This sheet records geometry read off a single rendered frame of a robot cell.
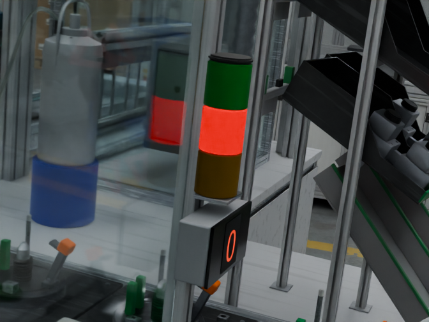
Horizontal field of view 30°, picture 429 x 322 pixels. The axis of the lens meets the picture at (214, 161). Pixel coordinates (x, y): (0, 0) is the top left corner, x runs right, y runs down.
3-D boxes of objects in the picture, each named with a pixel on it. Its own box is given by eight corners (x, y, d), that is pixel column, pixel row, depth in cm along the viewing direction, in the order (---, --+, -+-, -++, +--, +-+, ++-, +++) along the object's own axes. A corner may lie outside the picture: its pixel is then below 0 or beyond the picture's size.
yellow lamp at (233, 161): (243, 191, 92) (248, 150, 91) (227, 202, 88) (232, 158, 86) (203, 183, 94) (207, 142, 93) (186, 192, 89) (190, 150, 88)
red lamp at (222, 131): (248, 149, 91) (253, 107, 90) (232, 158, 86) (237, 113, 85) (207, 141, 93) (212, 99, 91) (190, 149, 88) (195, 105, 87)
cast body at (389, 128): (391, 157, 132) (415, 123, 129) (382, 161, 128) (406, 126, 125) (352, 127, 135) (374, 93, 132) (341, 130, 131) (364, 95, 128)
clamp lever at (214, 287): (198, 321, 118) (222, 282, 115) (193, 326, 116) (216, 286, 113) (179, 307, 119) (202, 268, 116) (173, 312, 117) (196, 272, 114)
